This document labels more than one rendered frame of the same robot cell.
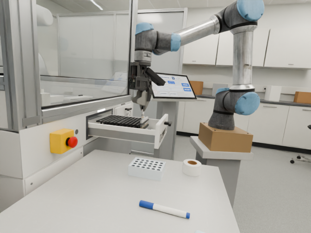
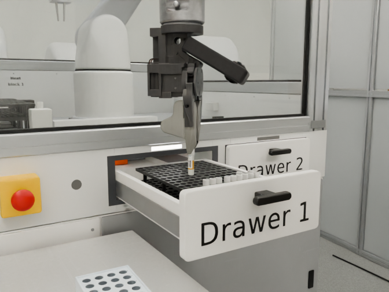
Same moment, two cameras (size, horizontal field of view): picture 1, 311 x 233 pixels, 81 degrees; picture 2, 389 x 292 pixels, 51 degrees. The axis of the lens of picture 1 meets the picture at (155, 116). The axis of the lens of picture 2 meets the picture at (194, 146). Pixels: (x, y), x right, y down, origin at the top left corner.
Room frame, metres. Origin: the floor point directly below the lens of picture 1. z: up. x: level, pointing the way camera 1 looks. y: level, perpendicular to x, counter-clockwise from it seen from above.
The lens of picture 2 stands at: (0.37, -0.46, 1.09)
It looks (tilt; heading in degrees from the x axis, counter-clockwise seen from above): 9 degrees down; 49
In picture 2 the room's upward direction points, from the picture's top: straight up
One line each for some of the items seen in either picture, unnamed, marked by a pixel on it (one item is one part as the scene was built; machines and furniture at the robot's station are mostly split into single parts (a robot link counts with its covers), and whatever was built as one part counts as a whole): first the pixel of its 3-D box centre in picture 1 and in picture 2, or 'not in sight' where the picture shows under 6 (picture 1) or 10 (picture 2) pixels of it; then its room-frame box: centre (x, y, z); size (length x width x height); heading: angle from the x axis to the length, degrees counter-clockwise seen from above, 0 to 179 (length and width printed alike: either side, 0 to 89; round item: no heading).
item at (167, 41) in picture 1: (165, 42); not in sight; (0.85, -0.02, 1.28); 0.11 x 0.11 x 0.08; 13
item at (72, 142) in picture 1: (71, 142); (22, 199); (0.60, 0.29, 0.88); 0.04 x 0.03 x 0.04; 170
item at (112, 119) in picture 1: (124, 125); (195, 187); (0.92, 0.16, 0.87); 0.22 x 0.18 x 0.06; 80
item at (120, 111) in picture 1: (124, 113); (270, 161); (1.25, 0.22, 0.87); 0.29 x 0.02 x 0.11; 170
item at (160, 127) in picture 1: (162, 129); (256, 211); (0.88, -0.04, 0.87); 0.29 x 0.02 x 0.11; 170
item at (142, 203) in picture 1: (164, 209); not in sight; (0.43, -0.04, 0.77); 0.14 x 0.02 x 0.02; 74
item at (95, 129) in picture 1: (122, 126); (193, 189); (0.92, 0.17, 0.86); 0.40 x 0.26 x 0.06; 80
